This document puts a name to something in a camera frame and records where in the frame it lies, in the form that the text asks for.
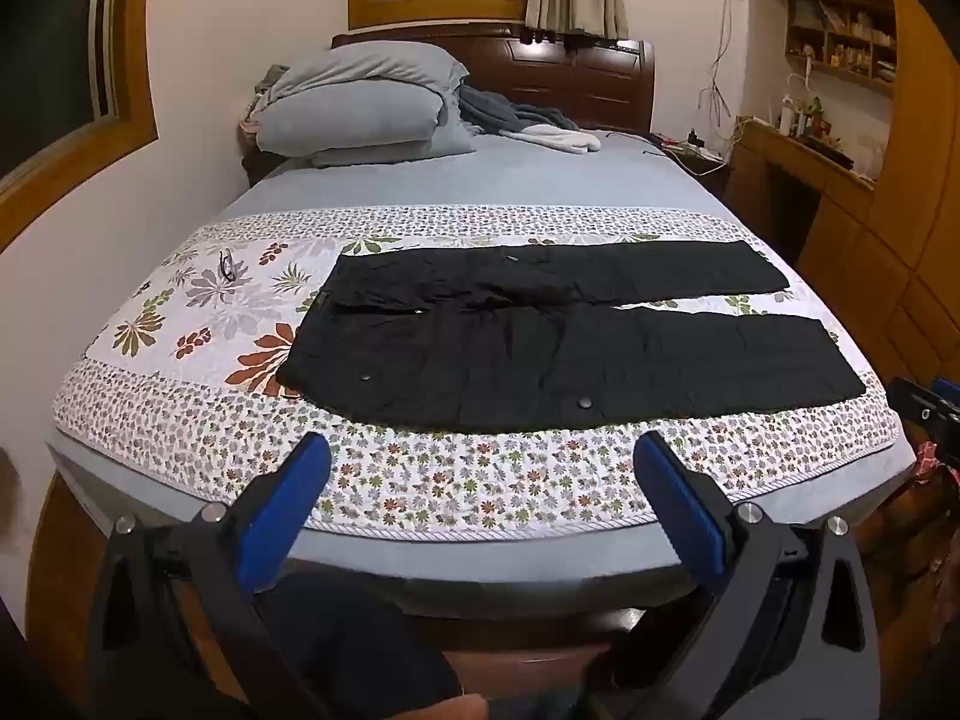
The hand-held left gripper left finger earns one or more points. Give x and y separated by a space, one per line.
292 510

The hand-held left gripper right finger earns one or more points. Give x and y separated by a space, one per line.
682 510

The black pants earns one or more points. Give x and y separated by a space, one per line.
525 367

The person's dark clothing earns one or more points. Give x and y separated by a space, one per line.
352 645

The floral quilted blanket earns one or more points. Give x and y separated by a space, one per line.
487 480

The wooden wardrobe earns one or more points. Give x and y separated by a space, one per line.
922 202

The wooden desk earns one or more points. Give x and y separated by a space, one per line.
795 165

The white bottle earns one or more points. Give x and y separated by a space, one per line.
786 116

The dark wooden nightstand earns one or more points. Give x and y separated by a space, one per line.
697 165

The grey-blue pillow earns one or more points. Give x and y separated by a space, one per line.
405 150
337 120

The bed with grey-blue sheet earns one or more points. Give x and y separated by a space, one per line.
487 172

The white cloth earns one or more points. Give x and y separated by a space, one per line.
562 139

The dark grey blanket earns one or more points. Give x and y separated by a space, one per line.
495 109

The dark wooden headboard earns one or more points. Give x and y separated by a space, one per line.
585 75

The grey pillows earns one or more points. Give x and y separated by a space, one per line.
360 67

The large wooden framed window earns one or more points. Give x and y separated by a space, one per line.
52 52

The wooden wall shelf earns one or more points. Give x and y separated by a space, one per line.
840 37

